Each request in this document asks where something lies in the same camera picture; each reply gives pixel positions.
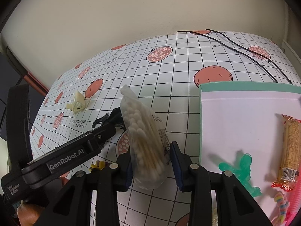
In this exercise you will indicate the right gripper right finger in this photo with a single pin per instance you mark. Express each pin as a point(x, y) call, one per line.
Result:
point(235, 205)

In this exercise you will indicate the pink hair roller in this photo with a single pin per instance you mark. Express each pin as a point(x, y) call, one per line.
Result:
point(294, 199)

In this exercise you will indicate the pomegranate grid tablecloth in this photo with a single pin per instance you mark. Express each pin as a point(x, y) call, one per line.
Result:
point(164, 72)

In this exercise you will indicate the cream small hair clip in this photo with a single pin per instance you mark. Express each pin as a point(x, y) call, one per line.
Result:
point(78, 104)

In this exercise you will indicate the cotton swabs plastic bag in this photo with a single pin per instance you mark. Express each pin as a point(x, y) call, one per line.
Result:
point(149, 143)

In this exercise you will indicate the black claw hair clip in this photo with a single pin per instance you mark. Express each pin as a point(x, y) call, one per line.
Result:
point(115, 118)

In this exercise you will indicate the green translucent toy figure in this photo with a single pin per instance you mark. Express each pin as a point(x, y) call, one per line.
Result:
point(242, 173)

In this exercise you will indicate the teal shallow box tray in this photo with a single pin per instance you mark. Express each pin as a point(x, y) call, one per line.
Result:
point(247, 117)

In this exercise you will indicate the person's left hand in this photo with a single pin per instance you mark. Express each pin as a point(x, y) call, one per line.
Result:
point(28, 214)

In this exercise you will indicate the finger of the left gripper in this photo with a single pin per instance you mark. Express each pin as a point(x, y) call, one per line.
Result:
point(103, 131)

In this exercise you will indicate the orange snack bar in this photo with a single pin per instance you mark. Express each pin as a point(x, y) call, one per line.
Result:
point(289, 169)

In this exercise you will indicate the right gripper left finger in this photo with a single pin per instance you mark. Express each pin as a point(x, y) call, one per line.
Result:
point(72, 205)

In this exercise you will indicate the yellow multicolour fidget spinner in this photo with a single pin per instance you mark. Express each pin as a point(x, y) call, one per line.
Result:
point(98, 165)

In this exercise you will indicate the rainbow pastel scrunchie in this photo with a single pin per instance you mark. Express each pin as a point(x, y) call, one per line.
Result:
point(283, 205)

